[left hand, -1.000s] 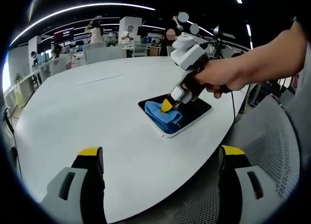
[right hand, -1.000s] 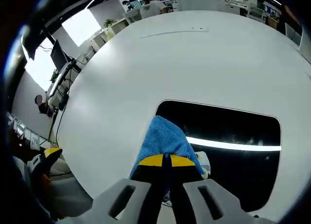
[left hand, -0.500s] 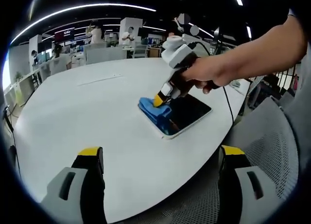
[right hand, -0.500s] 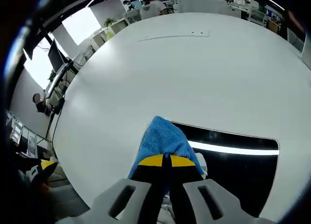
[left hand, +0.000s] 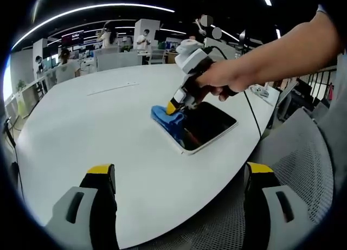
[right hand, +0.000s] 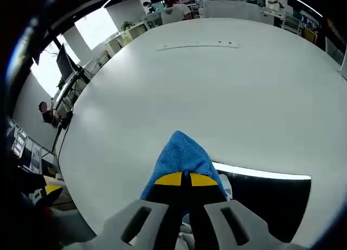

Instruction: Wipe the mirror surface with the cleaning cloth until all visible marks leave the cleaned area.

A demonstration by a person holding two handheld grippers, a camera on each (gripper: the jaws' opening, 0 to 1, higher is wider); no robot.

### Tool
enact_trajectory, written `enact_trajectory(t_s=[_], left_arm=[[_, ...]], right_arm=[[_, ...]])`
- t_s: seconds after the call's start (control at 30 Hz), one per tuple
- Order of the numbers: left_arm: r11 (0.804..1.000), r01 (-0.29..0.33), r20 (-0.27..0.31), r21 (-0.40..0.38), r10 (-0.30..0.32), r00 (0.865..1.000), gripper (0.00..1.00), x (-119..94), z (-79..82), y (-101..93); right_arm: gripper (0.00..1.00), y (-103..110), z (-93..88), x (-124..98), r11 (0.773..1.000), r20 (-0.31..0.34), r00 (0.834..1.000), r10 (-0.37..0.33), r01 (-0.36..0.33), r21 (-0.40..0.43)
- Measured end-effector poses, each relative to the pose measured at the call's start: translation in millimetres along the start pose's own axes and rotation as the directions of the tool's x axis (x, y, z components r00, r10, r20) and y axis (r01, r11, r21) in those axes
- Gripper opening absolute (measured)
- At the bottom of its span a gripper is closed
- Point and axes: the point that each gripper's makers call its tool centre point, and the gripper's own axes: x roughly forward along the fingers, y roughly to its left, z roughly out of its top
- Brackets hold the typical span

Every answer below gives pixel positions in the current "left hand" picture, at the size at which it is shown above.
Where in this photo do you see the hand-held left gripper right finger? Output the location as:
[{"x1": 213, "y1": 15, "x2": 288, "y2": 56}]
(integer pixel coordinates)
[{"x1": 243, "y1": 161, "x2": 313, "y2": 250}]

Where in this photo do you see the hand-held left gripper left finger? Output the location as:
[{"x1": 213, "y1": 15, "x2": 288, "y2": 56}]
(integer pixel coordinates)
[{"x1": 44, "y1": 163, "x2": 119, "y2": 250}]

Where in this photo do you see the blue cleaning cloth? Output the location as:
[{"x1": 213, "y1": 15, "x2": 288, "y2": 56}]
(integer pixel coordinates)
[{"x1": 150, "y1": 105, "x2": 188, "y2": 144}]

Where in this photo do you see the dark mirror with white frame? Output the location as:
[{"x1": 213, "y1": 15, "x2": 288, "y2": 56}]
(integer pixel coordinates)
[{"x1": 151, "y1": 101, "x2": 239, "y2": 156}]

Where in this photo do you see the person's right hand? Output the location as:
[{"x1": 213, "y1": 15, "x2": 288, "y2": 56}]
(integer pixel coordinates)
[{"x1": 194, "y1": 60, "x2": 250, "y2": 102}]

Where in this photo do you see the small white device with dots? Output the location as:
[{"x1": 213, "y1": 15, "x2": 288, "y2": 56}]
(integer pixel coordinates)
[{"x1": 250, "y1": 84, "x2": 274, "y2": 106}]

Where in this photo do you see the grey mesh office chair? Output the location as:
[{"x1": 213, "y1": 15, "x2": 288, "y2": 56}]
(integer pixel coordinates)
[{"x1": 173, "y1": 106, "x2": 335, "y2": 250}]

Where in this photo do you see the curved ceiling light strip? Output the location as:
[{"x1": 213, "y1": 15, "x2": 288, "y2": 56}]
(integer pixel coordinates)
[{"x1": 11, "y1": 3, "x2": 176, "y2": 50}]

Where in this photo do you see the dark screen with red picture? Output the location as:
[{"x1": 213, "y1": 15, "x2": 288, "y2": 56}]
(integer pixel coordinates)
[{"x1": 61, "y1": 32, "x2": 85, "y2": 45}]

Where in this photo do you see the black metal railing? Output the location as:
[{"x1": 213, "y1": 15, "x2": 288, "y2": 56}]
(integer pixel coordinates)
[{"x1": 295, "y1": 65, "x2": 340, "y2": 105}]

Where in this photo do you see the black cable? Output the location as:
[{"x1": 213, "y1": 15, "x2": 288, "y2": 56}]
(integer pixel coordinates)
[
  {"x1": 3, "y1": 118, "x2": 25, "y2": 202},
  {"x1": 204, "y1": 46, "x2": 263, "y2": 139}
]

